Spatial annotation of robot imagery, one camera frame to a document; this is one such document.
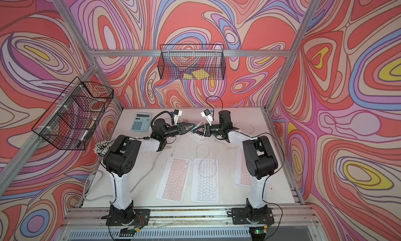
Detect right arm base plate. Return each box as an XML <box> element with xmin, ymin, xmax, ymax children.
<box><xmin>227</xmin><ymin>206</ymin><xmax>275</xmax><ymax>226</ymax></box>

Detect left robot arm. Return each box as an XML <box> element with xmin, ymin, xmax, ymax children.
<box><xmin>103</xmin><ymin>119</ymin><xmax>196</xmax><ymax>210</ymax></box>

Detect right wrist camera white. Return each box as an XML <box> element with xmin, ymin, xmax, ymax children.
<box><xmin>201</xmin><ymin>109</ymin><xmax>214</xmax><ymax>125</ymax></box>

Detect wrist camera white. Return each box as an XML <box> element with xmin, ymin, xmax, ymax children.
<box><xmin>173</xmin><ymin>109</ymin><xmax>183</xmax><ymax>125</ymax></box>
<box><xmin>201</xmin><ymin>109</ymin><xmax>214</xmax><ymax>125</ymax></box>

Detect white keyboard middle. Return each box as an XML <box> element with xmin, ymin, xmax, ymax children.
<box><xmin>191</xmin><ymin>158</ymin><xmax>219</xmax><ymax>204</ymax></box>

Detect black wire basket back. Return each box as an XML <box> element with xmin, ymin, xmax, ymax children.
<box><xmin>157</xmin><ymin>43</ymin><xmax>226</xmax><ymax>80</ymax></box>

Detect yellow sticky notes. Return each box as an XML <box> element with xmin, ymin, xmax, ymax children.
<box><xmin>182</xmin><ymin>69</ymin><xmax>209</xmax><ymax>80</ymax></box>

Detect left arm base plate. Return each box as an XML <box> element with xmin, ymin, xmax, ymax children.
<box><xmin>106</xmin><ymin>208</ymin><xmax>150</xmax><ymax>227</ymax></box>

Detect black marker in basket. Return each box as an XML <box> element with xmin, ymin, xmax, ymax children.
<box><xmin>79</xmin><ymin>130</ymin><xmax>89</xmax><ymax>149</ymax></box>

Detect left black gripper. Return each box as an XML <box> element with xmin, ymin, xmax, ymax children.
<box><xmin>161</xmin><ymin>124</ymin><xmax>195</xmax><ymax>140</ymax></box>

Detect pink keyboard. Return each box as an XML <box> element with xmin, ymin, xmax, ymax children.
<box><xmin>235</xmin><ymin>148</ymin><xmax>252</xmax><ymax>187</ymax></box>
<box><xmin>156</xmin><ymin>156</ymin><xmax>192</xmax><ymax>203</ymax></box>

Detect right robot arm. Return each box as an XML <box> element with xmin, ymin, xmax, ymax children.
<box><xmin>192</xmin><ymin>110</ymin><xmax>279</xmax><ymax>210</ymax></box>

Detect clear cup of pens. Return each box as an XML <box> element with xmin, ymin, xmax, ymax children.
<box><xmin>93</xmin><ymin>140</ymin><xmax>112</xmax><ymax>161</ymax></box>

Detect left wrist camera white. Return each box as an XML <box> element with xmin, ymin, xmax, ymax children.
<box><xmin>173</xmin><ymin>109</ymin><xmax>183</xmax><ymax>125</ymax></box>

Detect blue calculator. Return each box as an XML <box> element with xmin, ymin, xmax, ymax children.
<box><xmin>131</xmin><ymin>113</ymin><xmax>151</xmax><ymax>132</ymax></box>

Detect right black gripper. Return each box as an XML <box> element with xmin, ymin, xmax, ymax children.
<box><xmin>193</xmin><ymin>122</ymin><xmax>223</xmax><ymax>138</ymax></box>

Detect black wire basket left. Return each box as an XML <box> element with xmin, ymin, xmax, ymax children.
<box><xmin>31</xmin><ymin>77</ymin><xmax>114</xmax><ymax>150</ymax></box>

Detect white cable of keyboard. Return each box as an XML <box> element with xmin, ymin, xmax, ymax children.
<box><xmin>195</xmin><ymin>121</ymin><xmax>218</xmax><ymax>179</ymax></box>

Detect black wire basket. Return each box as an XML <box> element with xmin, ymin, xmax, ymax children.
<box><xmin>157</xmin><ymin>43</ymin><xmax>226</xmax><ymax>80</ymax></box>
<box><xmin>31</xmin><ymin>77</ymin><xmax>114</xmax><ymax>150</ymax></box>

